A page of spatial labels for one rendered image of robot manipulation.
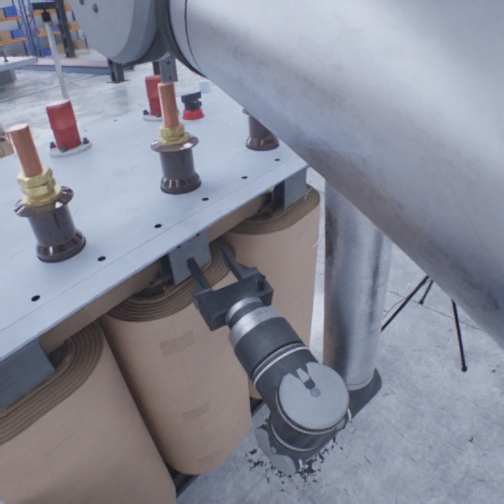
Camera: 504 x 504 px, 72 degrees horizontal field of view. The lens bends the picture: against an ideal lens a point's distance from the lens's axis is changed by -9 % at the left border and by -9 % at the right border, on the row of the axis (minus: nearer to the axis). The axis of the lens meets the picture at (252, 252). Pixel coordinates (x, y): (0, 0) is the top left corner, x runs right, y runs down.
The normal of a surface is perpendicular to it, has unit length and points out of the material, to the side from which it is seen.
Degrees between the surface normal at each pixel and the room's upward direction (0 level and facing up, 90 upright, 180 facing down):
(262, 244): 90
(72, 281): 0
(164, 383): 90
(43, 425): 90
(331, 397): 12
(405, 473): 0
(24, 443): 90
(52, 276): 0
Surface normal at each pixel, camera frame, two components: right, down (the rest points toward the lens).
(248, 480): -0.04, -0.80
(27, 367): 0.77, 0.35
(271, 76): -0.77, 0.46
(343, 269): -0.55, 0.52
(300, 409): 0.01, -0.64
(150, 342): 0.15, 0.58
